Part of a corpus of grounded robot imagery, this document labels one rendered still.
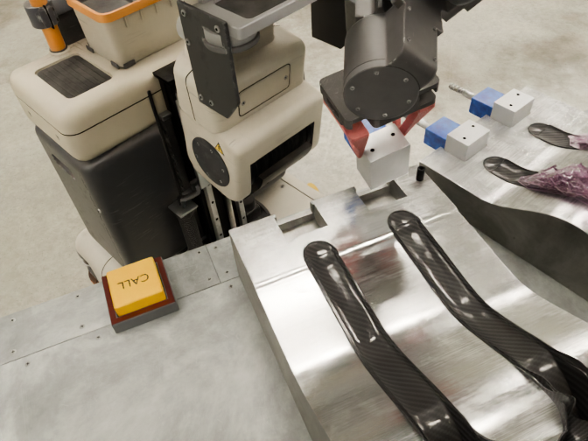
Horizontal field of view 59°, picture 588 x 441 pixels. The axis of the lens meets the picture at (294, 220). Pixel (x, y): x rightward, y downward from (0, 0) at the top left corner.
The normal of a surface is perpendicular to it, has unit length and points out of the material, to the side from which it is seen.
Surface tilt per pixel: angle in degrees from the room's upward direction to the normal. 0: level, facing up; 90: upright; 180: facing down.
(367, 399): 28
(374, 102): 101
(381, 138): 12
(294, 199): 0
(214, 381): 0
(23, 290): 0
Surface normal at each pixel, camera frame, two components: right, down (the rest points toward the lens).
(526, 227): -0.76, 0.51
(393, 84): -0.07, 0.86
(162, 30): 0.71, 0.52
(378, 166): 0.40, 0.76
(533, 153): -0.06, -0.67
